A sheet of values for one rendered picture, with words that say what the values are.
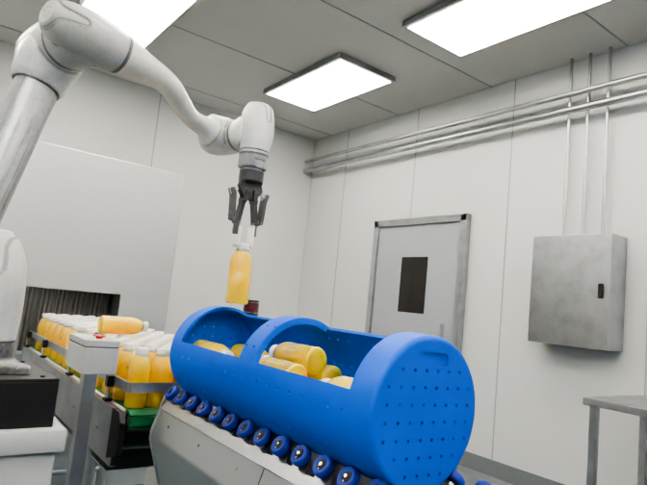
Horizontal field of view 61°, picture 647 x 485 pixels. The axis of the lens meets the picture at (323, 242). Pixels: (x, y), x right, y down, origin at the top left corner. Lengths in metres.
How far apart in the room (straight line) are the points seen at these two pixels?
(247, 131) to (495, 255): 3.59
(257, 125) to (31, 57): 0.61
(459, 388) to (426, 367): 0.11
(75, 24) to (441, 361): 1.06
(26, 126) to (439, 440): 1.13
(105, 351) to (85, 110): 4.58
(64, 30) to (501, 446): 4.36
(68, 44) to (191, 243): 5.05
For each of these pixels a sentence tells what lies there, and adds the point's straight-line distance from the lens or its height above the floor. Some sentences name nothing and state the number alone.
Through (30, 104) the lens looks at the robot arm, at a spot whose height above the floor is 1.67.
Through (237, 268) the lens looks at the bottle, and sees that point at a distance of 1.63.
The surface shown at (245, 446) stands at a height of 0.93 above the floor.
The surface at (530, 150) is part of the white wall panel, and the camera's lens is 5.02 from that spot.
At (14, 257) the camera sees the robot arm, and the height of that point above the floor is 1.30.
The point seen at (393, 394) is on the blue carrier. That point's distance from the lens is 1.00.
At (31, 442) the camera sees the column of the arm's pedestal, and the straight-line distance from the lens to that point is 1.15.
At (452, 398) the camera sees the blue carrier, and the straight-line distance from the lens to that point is 1.12.
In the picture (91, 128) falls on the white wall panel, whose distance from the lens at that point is 6.15.
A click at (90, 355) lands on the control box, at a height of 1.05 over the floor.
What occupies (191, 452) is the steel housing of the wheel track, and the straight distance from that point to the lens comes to 1.57.
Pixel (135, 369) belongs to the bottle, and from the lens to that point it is 1.82.
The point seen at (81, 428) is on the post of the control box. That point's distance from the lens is 1.91.
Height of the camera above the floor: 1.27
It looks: 6 degrees up
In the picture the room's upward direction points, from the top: 6 degrees clockwise
